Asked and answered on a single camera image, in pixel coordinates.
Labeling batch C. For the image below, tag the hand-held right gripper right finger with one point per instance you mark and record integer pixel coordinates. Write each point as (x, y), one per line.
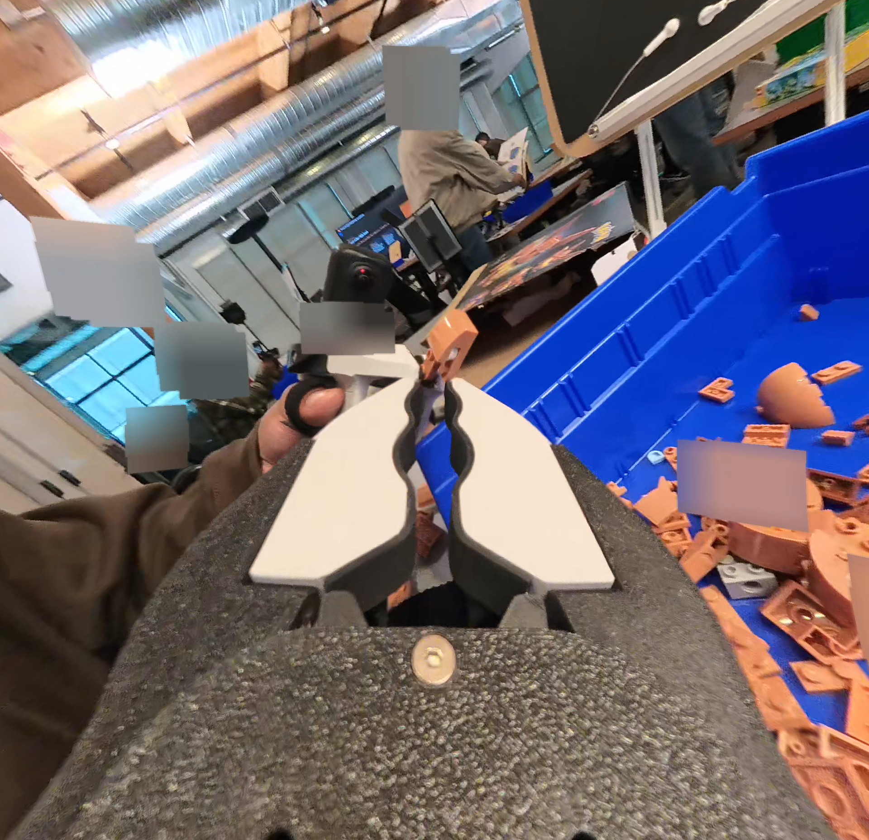
(530, 514)

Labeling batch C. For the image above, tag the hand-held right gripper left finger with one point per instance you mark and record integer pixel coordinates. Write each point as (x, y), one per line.
(333, 514)

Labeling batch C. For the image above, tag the lit computer monitor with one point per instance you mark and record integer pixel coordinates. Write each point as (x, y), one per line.
(370, 232)

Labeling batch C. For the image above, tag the silver ventilation duct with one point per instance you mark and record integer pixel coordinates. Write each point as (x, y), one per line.
(258, 148)
(150, 19)

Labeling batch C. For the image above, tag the printed cardboard box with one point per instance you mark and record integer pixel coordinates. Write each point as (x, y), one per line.
(543, 257)

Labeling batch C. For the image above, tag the person's left hand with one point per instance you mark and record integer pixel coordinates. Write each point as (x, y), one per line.
(312, 409)

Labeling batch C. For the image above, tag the blue plastic bin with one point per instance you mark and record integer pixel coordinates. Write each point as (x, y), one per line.
(638, 338)

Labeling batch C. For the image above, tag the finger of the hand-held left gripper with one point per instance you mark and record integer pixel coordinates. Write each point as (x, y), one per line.
(380, 368)

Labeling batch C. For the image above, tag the brown dome toy piece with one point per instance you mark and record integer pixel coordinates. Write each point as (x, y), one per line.
(794, 395)

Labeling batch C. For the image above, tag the pile of brown toy bricks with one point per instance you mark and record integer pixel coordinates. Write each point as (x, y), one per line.
(788, 609)

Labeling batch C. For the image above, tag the white metal stand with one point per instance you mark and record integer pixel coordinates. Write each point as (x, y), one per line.
(679, 101)

